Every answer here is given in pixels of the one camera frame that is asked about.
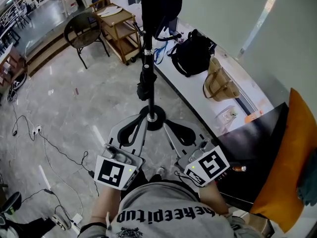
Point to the wooden shelf cart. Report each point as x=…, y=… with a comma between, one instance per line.
x=123, y=46

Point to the black coat stand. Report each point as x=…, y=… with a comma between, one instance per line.
x=147, y=41

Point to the person's right forearm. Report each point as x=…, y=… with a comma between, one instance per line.
x=213, y=199

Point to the person's grey printed shirt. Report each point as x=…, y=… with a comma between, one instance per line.
x=163, y=202

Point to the black backpack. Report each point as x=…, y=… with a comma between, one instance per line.
x=193, y=56

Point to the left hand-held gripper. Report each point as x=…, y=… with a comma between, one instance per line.
x=111, y=172

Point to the teal cushion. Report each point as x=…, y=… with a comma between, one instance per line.
x=309, y=182

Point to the orange cushion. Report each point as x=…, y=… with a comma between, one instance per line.
x=284, y=162

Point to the person's left forearm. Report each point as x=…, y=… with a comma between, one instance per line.
x=105, y=204

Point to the white power strip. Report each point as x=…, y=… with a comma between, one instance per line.
x=37, y=130

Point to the black cloth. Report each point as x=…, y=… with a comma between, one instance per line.
x=143, y=88

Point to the black round stool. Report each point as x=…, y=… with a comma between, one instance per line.
x=11, y=202

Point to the white low ledge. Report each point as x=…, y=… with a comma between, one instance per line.
x=190, y=88

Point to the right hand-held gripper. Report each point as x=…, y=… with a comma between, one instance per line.
x=210, y=165

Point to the brown wooden side table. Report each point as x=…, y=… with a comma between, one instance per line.
x=12, y=66

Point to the orange drink bottle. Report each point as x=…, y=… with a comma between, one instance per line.
x=253, y=116

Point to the dark wicker chair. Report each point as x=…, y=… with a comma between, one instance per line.
x=80, y=31

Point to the white power adapter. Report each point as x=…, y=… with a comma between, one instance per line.
x=77, y=218

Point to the clear plastic bag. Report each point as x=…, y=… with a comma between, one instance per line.
x=226, y=118

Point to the orange drink can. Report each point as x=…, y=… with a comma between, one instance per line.
x=238, y=168

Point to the wooden armchair blue cushion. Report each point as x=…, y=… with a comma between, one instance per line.
x=97, y=0

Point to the woven straw handbag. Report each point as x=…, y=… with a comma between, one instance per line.
x=221, y=88

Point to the black white round device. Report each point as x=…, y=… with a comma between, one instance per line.
x=18, y=83

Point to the black side table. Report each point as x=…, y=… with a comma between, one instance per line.
x=255, y=152

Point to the person's white shoe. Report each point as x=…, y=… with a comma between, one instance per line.
x=161, y=172

